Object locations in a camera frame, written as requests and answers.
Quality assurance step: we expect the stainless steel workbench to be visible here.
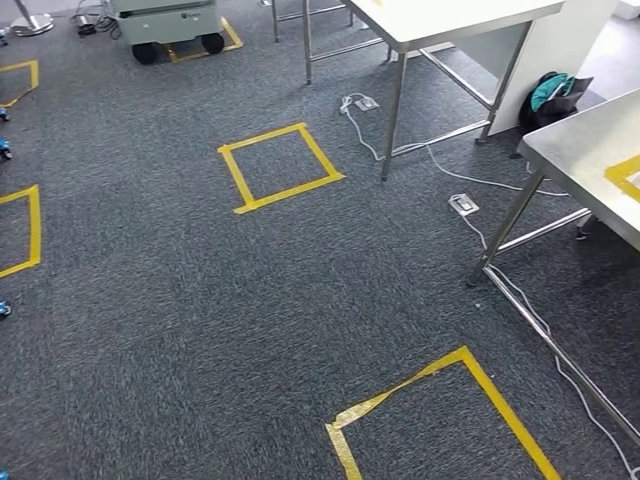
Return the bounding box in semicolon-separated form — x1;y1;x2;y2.
467;89;640;448

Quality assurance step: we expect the steel table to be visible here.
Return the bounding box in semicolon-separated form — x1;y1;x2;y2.
269;0;566;183

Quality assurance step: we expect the grey wheeled mobile base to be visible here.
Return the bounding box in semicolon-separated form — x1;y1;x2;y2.
110;0;226;66

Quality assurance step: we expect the teal and black bag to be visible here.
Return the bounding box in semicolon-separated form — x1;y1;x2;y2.
518;71;595;137

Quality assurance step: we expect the white side panel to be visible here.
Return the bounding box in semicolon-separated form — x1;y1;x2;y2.
452;0;621;137

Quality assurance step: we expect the yellow tape outline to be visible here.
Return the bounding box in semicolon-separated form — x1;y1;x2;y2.
604;154;640;203

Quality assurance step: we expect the chrome barrier stanchion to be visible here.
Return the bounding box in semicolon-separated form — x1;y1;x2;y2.
8;0;55;38

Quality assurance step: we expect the white floor cable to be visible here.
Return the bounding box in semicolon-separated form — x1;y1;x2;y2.
462;211;640;480
340;92;571;198

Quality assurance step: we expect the black cable bundle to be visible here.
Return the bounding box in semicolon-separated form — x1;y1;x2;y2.
69;0;122;40

